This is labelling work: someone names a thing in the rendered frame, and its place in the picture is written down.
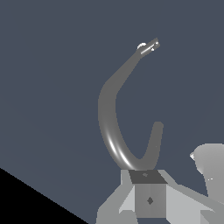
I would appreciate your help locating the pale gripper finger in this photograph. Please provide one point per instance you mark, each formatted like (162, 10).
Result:
(214, 163)

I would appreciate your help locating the grey square faucet base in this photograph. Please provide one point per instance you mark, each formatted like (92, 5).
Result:
(150, 199)

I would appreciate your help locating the grey curved faucet spout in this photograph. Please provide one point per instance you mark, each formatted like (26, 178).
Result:
(106, 116)

